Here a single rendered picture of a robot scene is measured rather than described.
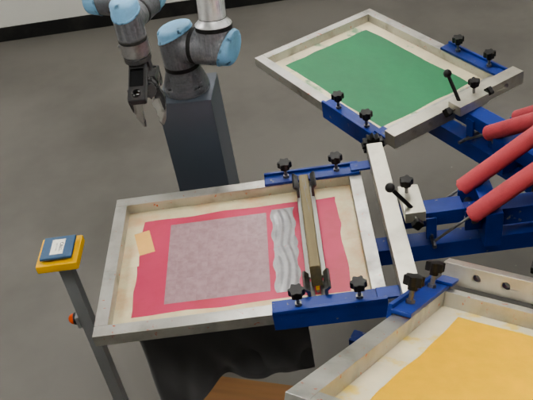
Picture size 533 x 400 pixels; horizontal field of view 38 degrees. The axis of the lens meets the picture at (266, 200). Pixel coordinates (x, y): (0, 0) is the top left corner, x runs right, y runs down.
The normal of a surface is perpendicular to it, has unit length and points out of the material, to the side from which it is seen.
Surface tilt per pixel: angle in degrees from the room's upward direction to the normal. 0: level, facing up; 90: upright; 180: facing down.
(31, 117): 0
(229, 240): 0
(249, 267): 0
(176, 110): 90
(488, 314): 58
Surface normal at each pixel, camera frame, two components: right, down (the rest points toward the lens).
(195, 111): -0.06, 0.63
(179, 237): -0.14, -0.77
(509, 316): -0.46, 0.11
